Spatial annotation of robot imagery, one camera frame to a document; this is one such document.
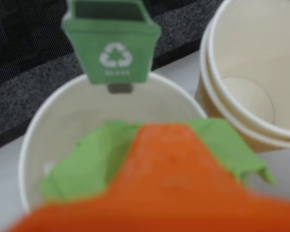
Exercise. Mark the green paper wad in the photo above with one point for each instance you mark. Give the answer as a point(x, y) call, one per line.
point(87, 164)

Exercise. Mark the green recycle bin sign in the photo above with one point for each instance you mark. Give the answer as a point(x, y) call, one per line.
point(106, 36)

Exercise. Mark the black foam border strip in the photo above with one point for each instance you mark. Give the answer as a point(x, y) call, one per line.
point(26, 96)

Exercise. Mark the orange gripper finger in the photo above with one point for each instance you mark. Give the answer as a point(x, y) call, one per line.
point(169, 181)

